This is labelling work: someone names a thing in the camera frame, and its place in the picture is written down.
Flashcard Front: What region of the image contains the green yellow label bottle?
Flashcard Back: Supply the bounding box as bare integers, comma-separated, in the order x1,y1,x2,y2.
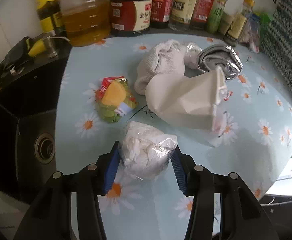
37,0,64,36

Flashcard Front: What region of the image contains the tissue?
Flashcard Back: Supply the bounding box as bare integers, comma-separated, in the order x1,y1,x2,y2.
120,121,177,181

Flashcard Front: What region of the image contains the steel soap dispenser pump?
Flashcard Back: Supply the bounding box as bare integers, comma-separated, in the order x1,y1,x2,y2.
42,36,70,59

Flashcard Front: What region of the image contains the red label sauce bottle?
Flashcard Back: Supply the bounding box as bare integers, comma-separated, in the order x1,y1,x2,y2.
150,0,173,29

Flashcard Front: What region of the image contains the green plastic packet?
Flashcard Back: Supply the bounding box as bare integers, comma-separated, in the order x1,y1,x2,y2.
259,12,273,39

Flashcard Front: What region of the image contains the white knitted cloth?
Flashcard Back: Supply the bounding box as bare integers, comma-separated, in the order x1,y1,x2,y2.
133,39,202,96

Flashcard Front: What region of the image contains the cream label vinegar bottle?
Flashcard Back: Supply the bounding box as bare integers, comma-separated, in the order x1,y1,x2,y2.
169,0,196,31

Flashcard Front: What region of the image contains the black yellow object by sink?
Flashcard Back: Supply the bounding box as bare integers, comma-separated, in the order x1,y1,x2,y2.
0,36,46,77

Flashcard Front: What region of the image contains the blue white snack packet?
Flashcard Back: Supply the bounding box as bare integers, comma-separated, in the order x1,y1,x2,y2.
239,14,260,54

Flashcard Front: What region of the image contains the large cooking oil jug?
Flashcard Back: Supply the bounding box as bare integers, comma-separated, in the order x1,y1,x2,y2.
60,0,110,47

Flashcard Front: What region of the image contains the green label small bottle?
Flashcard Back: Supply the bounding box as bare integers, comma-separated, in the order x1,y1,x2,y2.
206,0,228,34

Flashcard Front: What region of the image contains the dark soy sauce jug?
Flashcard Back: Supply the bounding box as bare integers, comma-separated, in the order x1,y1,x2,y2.
109,0,152,37

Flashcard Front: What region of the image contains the white paper bag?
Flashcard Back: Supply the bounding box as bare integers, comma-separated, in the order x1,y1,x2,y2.
145,67,228,131

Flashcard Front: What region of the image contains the black kitchen sink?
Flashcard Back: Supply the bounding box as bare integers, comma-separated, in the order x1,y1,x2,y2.
0,57,71,205

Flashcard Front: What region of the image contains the blue patterned woven cloth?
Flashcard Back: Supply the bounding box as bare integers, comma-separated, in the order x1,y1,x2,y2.
261,0,292,93

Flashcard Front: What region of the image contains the clear bottle red label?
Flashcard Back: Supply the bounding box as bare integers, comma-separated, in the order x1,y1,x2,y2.
190,0,214,29

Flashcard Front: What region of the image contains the green yellow snack wrapper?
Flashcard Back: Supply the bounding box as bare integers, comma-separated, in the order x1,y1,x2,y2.
95,76,138,124

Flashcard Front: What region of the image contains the silver foil wrapper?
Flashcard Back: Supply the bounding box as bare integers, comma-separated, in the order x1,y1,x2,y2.
198,44,243,80

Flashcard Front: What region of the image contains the sesame oil bottle gold cap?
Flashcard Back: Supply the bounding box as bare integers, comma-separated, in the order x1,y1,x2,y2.
223,0,255,47

